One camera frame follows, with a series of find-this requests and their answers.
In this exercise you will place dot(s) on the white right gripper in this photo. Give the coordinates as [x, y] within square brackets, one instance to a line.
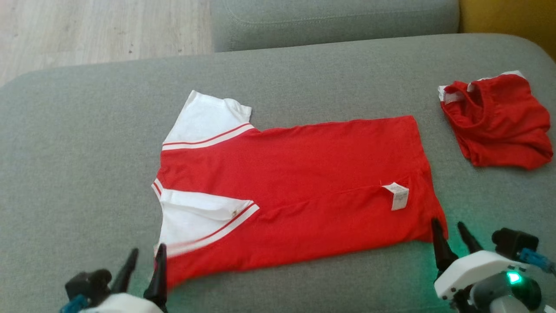
[469, 269]

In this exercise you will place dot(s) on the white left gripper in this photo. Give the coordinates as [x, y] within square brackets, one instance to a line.
[126, 304]

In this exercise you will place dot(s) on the red shorts with white trim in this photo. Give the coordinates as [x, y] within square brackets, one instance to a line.
[499, 126]

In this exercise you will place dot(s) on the red t-shirt with white sleeves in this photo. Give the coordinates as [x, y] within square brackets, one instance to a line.
[304, 174]

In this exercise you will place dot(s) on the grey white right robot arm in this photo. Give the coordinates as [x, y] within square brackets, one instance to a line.
[499, 300]

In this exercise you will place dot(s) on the large grey sofa ottoman seat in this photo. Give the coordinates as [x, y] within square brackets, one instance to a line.
[87, 152]

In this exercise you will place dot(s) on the yellow sofa backrest cushion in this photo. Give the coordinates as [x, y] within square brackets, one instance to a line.
[512, 17]

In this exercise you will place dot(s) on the grey sofa seat cushion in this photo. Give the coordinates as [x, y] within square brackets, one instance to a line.
[339, 21]

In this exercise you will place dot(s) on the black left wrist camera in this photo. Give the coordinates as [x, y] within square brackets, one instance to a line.
[89, 282]

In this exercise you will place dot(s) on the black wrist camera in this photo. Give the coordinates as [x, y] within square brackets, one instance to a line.
[514, 241]
[89, 282]

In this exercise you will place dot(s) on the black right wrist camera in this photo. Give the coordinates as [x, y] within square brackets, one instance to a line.
[514, 241]

